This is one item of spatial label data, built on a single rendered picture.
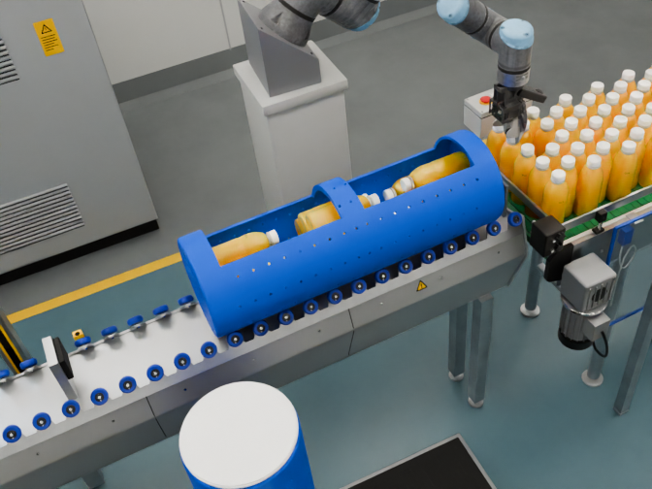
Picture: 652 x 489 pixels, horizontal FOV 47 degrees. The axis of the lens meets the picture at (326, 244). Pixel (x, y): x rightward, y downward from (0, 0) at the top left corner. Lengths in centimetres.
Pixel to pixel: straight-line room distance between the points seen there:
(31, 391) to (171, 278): 156
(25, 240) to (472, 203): 229
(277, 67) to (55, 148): 127
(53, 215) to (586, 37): 334
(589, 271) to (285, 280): 92
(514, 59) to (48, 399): 155
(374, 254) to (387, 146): 220
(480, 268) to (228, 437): 95
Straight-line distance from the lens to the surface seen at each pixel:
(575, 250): 238
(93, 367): 217
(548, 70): 479
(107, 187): 365
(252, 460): 176
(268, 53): 256
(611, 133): 244
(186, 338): 214
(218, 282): 189
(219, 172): 416
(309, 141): 277
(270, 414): 181
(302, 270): 193
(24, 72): 331
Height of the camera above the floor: 254
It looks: 44 degrees down
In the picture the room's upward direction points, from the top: 8 degrees counter-clockwise
